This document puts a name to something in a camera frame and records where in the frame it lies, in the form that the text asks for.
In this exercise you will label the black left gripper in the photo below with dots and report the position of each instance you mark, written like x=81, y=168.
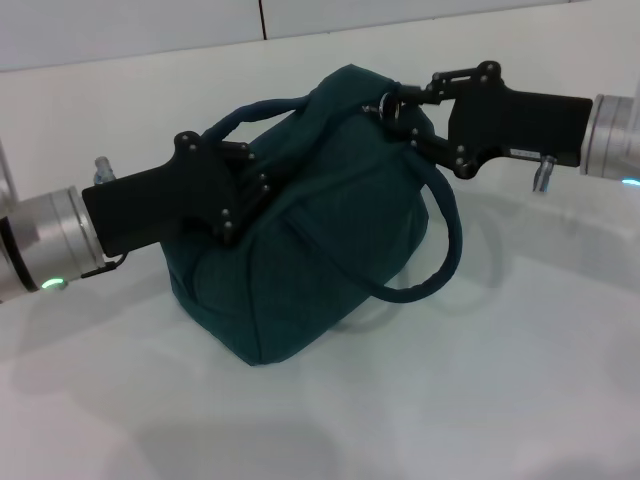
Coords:
x=170, y=200

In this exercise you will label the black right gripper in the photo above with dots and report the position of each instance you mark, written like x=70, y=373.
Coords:
x=525, y=125

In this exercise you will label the dark teal fabric lunch bag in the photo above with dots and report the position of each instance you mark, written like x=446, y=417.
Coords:
x=340, y=240

